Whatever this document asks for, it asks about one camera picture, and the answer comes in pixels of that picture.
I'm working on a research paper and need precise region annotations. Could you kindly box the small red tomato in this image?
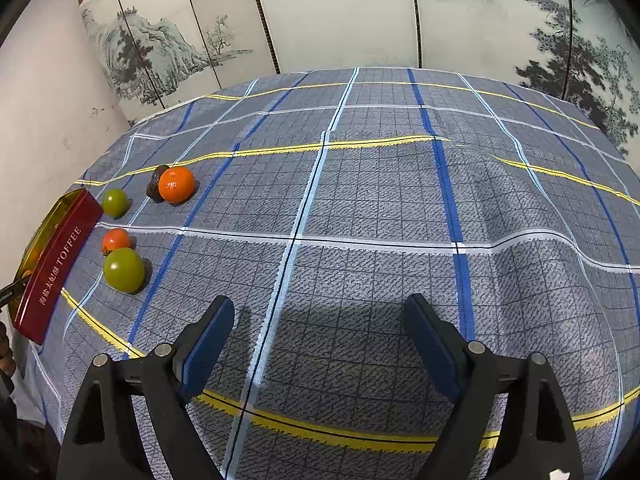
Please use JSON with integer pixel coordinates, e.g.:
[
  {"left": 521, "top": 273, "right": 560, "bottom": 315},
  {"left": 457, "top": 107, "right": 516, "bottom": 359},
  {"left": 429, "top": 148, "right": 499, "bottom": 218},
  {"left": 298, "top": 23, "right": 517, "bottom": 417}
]
[{"left": 101, "top": 228, "right": 134, "bottom": 256}]

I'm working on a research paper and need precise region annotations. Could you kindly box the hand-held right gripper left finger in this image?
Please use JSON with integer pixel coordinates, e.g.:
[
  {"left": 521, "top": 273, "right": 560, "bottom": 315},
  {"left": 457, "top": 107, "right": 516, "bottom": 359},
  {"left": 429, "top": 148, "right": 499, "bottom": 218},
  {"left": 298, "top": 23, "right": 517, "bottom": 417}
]
[{"left": 56, "top": 295, "right": 236, "bottom": 480}]

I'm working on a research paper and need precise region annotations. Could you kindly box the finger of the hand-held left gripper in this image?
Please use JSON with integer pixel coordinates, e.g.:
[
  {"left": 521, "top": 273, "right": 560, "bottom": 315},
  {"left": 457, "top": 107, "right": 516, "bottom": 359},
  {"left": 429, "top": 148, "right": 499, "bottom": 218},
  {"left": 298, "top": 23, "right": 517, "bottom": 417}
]
[{"left": 0, "top": 279, "right": 32, "bottom": 309}]

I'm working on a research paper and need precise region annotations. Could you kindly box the green tomato with stem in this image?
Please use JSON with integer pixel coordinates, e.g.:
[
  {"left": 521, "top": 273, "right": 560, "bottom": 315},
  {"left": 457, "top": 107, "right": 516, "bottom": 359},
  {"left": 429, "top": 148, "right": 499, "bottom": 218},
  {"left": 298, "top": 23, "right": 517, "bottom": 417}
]
[{"left": 102, "top": 188, "right": 129, "bottom": 219}]

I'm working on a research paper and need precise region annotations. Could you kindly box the red tin box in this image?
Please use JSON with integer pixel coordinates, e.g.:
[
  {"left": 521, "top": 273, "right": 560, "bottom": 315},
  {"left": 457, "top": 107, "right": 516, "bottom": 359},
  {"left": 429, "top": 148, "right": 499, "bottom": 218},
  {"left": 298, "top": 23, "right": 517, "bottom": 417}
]
[{"left": 10, "top": 187, "right": 105, "bottom": 346}]

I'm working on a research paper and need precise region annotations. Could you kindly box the blue-grey plaid tablecloth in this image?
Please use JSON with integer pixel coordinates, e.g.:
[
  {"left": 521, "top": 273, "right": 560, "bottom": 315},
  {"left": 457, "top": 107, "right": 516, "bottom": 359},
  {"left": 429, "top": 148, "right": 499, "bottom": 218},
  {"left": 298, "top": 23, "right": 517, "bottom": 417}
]
[{"left": 22, "top": 66, "right": 640, "bottom": 480}]

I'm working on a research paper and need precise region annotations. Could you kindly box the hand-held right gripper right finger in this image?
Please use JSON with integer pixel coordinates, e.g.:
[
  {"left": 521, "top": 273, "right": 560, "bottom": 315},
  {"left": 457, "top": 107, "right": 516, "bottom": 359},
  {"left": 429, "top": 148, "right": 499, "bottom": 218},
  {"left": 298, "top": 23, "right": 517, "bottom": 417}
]
[{"left": 404, "top": 293, "right": 586, "bottom": 480}]

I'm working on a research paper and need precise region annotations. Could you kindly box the dark brown passion fruit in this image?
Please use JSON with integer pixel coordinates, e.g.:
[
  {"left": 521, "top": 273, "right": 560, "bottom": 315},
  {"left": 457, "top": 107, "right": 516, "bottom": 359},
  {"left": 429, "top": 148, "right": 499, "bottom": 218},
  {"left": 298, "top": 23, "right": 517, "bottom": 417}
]
[{"left": 146, "top": 164, "right": 173, "bottom": 203}]

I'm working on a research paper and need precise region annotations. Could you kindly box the person's left hand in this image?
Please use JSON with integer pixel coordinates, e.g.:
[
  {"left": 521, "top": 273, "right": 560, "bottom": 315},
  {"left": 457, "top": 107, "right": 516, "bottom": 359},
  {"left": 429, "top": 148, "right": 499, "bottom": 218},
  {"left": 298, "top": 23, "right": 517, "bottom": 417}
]
[{"left": 0, "top": 322, "right": 16, "bottom": 378}]

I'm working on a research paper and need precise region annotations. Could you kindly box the small orange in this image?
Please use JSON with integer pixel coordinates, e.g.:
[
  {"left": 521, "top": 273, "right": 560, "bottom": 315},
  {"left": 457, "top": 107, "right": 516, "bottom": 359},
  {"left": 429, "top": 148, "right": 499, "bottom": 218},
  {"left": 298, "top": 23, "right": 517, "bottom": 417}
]
[{"left": 158, "top": 166, "right": 196, "bottom": 204}]

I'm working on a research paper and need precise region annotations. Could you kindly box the landscape-painted folding screen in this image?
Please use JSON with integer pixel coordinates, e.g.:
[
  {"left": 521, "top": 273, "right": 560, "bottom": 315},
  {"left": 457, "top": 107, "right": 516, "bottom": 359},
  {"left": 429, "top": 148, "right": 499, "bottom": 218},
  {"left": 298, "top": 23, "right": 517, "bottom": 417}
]
[{"left": 75, "top": 0, "right": 640, "bottom": 161}]

